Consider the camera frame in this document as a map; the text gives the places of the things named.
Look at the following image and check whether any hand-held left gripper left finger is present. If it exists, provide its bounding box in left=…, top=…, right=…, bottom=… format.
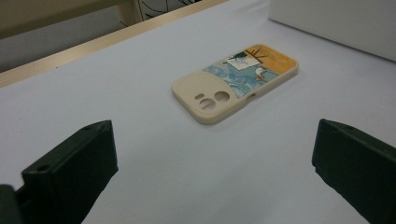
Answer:
left=15, top=119, right=120, bottom=224

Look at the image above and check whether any white plastic storage box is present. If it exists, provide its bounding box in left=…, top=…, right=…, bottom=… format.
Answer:
left=268, top=0, right=396, bottom=63

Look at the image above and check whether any light wooden table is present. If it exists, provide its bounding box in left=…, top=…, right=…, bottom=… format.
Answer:
left=0, top=0, right=232, bottom=89

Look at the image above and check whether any white table sheet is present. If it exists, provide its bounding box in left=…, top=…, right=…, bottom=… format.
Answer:
left=0, top=0, right=396, bottom=224

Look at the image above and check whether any light wooden shelf unit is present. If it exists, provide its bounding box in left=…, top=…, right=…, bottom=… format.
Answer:
left=0, top=0, right=145, bottom=40

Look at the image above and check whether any beige printed phone case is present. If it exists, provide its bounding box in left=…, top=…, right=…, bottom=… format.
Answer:
left=171, top=44, right=300, bottom=125

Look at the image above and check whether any bundle of black cables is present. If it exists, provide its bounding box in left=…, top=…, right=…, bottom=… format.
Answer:
left=138, top=0, right=202, bottom=21

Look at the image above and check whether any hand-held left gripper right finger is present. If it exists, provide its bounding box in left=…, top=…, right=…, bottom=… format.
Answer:
left=311, top=118, right=396, bottom=224

